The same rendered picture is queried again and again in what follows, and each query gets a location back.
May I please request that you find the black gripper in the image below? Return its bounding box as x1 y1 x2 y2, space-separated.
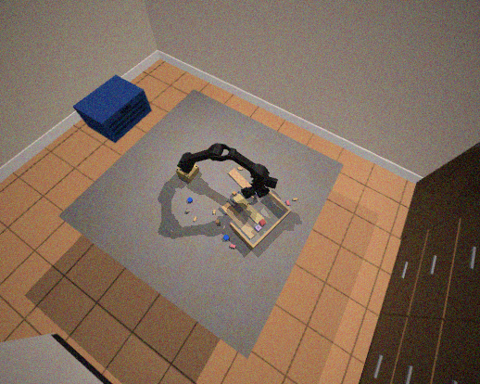
241 180 265 198

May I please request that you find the orange strip with purple zigzag pattern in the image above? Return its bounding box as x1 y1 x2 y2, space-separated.
228 169 252 188

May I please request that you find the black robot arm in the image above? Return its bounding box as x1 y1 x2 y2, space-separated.
177 143 278 198

